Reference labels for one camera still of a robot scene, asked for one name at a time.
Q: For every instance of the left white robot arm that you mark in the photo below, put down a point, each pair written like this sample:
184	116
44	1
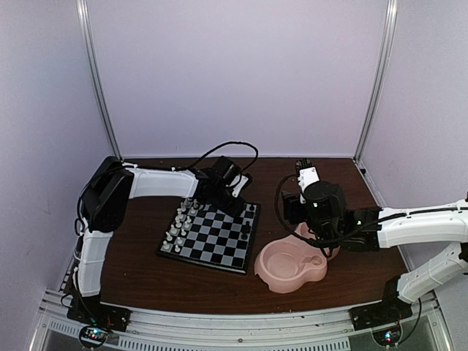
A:
103	202

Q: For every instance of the aluminium frame post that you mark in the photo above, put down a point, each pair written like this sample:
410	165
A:
85	26
388	34

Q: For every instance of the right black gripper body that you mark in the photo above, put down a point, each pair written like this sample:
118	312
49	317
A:
291	208

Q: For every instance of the black and white chessboard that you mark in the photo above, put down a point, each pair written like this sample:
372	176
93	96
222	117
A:
213	238

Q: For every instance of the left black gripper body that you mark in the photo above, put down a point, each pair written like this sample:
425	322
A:
219	202

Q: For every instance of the right aluminium frame post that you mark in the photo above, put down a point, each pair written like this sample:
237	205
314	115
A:
388	34

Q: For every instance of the left aluminium frame post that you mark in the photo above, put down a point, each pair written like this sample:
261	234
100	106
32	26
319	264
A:
85	26

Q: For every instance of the front aluminium rail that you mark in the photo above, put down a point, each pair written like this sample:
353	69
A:
327	329

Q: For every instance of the black king chess piece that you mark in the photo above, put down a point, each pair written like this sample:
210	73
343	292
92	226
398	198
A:
244	234

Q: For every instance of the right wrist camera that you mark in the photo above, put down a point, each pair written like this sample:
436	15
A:
306	174

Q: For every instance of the white queen piece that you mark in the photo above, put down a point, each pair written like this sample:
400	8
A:
179	216

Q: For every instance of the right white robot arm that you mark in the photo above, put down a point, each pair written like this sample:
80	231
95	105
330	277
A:
446	223

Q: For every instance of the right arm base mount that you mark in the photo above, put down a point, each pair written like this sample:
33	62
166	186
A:
378	314

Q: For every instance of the pink double pet bowl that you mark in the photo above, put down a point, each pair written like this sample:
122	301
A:
286	264

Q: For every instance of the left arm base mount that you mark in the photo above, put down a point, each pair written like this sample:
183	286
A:
105	317

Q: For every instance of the white bishop piece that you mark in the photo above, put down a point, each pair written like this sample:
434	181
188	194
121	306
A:
173	230

